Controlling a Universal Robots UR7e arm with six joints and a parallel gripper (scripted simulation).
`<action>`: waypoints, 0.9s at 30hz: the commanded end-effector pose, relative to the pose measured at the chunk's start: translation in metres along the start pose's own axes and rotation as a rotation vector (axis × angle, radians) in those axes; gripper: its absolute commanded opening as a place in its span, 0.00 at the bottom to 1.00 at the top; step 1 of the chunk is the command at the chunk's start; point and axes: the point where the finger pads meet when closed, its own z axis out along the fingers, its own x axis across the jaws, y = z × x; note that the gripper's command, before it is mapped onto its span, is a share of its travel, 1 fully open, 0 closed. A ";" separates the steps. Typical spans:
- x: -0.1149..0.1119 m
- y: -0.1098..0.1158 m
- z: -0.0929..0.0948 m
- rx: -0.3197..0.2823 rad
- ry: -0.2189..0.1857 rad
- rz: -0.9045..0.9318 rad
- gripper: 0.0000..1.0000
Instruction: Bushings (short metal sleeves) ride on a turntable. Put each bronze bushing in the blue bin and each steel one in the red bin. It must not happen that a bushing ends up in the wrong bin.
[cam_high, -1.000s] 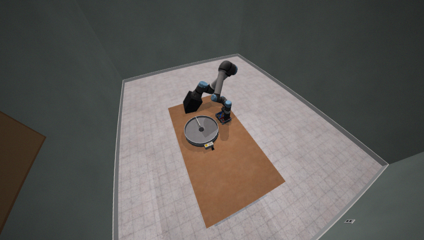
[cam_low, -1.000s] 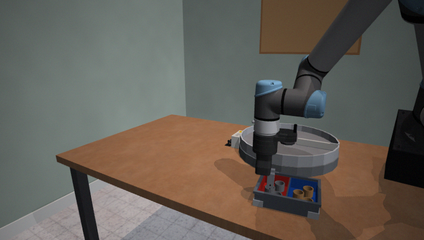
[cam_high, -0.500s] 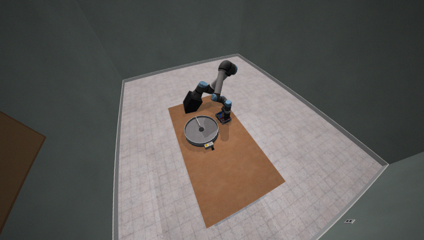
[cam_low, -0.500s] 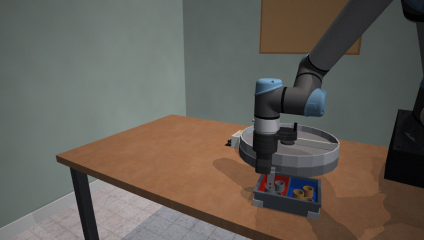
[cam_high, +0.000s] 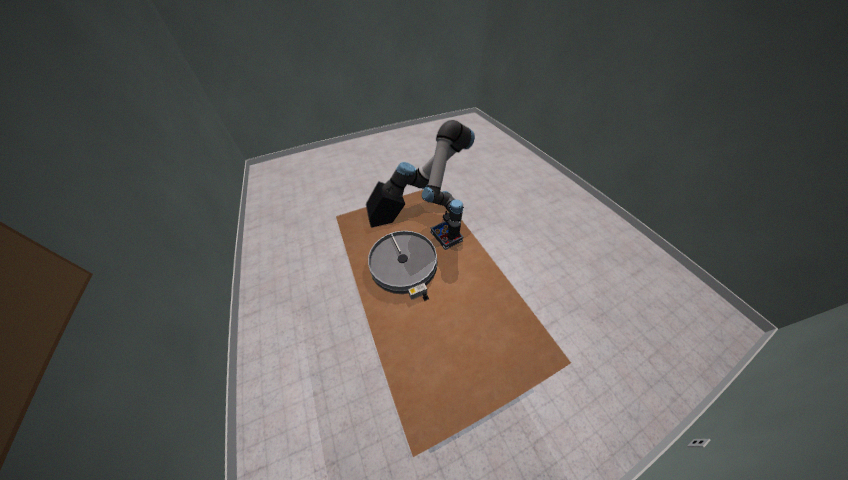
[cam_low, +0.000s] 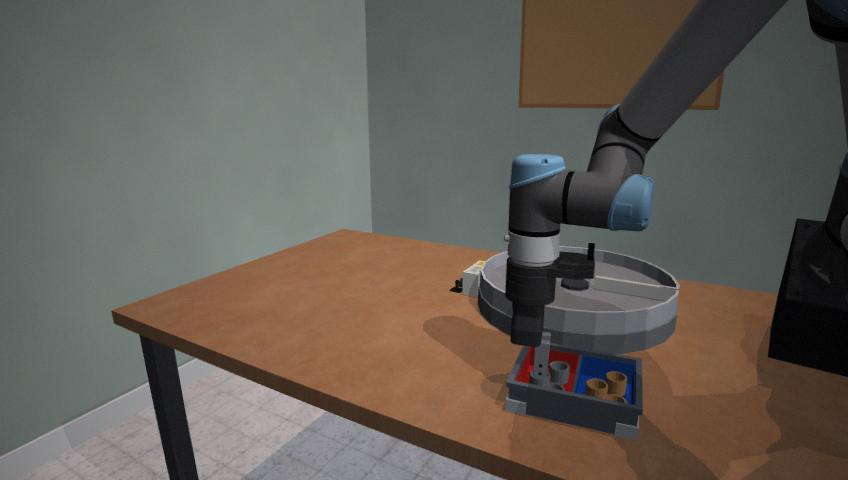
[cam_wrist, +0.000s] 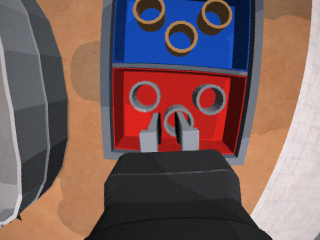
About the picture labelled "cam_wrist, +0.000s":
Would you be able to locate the red and blue divided bin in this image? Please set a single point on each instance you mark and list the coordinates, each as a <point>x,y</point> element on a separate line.
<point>238,46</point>

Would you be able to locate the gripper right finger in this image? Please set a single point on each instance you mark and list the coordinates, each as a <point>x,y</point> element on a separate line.
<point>187,137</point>

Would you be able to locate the grey round turntable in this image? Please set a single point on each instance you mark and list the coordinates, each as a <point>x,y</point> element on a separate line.
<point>36,95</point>

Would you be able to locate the bronze bushing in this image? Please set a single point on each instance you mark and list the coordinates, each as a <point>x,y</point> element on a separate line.
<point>153,25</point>
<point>219,7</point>
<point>184,27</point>

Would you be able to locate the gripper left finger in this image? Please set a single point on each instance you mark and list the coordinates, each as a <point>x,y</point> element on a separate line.
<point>148,138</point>

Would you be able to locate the dark grey metal sleeve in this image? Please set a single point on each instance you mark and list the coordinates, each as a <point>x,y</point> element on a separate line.
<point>135,102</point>
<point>171,130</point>
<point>219,103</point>

